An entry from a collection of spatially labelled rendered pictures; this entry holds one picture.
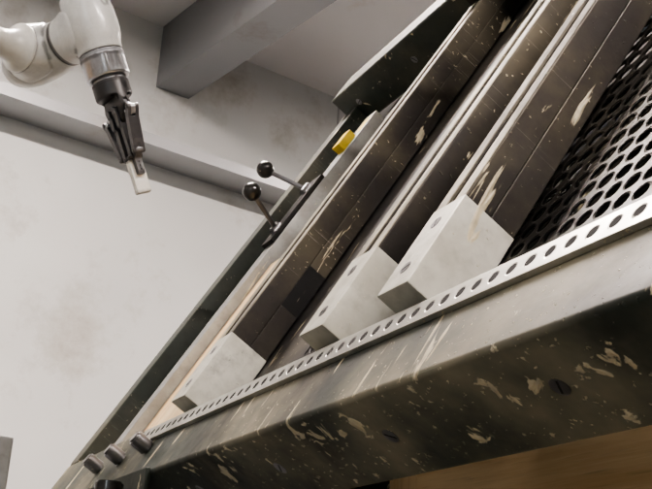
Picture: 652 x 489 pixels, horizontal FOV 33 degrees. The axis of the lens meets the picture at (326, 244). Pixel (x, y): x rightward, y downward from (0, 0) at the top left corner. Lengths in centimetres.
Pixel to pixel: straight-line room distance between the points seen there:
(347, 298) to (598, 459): 33
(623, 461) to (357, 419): 25
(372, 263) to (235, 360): 46
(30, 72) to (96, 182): 332
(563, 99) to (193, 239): 469
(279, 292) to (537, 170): 64
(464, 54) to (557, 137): 86
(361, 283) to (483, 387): 40
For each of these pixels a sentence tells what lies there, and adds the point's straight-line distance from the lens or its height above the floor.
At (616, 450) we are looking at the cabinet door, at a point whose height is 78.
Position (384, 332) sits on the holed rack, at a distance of 107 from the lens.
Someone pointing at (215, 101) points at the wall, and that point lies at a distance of 621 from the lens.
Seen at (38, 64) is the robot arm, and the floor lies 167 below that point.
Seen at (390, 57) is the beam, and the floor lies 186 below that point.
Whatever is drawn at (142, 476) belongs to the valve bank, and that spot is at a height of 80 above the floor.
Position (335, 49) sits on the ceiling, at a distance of 626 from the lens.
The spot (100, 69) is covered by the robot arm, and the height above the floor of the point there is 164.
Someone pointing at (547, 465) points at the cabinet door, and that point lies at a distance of 118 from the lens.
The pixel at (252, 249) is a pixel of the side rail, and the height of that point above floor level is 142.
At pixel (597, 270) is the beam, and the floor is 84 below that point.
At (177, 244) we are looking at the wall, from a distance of 580.
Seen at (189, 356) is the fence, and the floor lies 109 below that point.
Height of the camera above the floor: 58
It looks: 20 degrees up
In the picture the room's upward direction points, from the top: 4 degrees clockwise
